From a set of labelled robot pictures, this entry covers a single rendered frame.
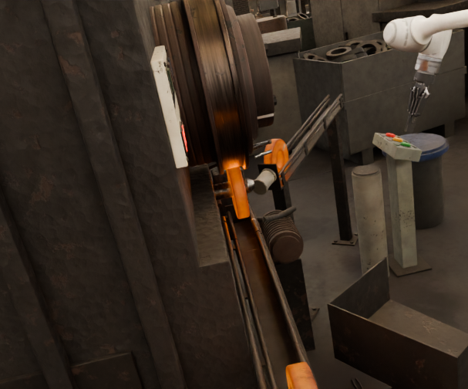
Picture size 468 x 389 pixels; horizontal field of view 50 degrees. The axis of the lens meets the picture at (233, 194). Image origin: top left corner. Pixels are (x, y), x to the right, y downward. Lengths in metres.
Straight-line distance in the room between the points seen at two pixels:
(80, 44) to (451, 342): 0.88
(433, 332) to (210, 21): 0.80
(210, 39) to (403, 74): 2.71
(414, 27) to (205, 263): 1.29
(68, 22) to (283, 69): 3.26
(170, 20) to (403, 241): 1.57
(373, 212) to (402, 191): 0.16
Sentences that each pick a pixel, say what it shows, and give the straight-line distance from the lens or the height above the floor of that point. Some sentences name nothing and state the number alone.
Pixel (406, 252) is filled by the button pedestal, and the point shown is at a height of 0.09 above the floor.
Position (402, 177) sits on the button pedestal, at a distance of 2.25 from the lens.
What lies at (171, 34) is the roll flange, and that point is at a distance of 1.15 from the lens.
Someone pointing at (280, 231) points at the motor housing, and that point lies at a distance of 1.74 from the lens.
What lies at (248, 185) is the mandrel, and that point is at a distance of 1.37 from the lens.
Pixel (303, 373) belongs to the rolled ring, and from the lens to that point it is 0.79.
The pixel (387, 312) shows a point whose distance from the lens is 1.19.
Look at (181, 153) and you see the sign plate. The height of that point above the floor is 1.09.
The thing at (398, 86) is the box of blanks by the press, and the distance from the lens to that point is 3.70.
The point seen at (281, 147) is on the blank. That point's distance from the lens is 1.90.
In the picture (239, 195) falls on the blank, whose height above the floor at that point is 0.82.
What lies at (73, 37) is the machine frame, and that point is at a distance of 0.80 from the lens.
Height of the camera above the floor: 1.33
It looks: 22 degrees down
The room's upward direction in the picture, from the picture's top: 12 degrees counter-clockwise
